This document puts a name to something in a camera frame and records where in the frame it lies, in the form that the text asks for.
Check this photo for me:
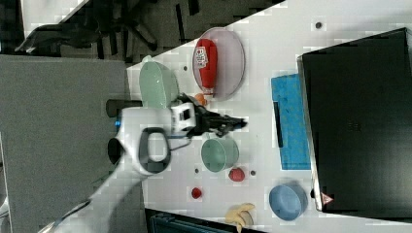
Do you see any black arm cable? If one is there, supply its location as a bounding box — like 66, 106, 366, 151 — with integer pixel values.
166, 134, 193, 153

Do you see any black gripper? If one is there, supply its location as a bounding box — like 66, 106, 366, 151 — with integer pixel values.
178, 93, 248, 138

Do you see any yellow banana toy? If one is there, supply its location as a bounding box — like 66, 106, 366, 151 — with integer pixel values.
224, 203, 255, 233

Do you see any blue cup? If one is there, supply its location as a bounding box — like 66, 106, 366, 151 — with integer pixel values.
269, 183, 308, 221

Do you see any red strawberry toy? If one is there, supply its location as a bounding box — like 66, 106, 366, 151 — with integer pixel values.
191, 187, 202, 199

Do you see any green perforated colander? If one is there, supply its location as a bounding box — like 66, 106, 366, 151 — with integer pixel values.
139, 55, 180, 109

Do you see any red tomato toy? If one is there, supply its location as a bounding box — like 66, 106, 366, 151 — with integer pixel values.
228, 168, 245, 183

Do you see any orange ball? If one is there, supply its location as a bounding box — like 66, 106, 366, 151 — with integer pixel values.
194, 93, 208, 106

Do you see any green cup with handle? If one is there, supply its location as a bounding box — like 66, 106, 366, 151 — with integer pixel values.
201, 137, 239, 173

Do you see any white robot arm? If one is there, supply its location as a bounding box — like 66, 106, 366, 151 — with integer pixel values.
38, 93, 247, 233

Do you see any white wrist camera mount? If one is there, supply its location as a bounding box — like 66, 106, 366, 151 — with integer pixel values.
171, 103, 196, 135

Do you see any red ketchup bottle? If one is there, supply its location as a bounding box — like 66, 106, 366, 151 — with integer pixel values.
194, 39, 218, 95

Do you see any lilac oval plate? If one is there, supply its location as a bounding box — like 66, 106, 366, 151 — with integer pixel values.
192, 27, 245, 101

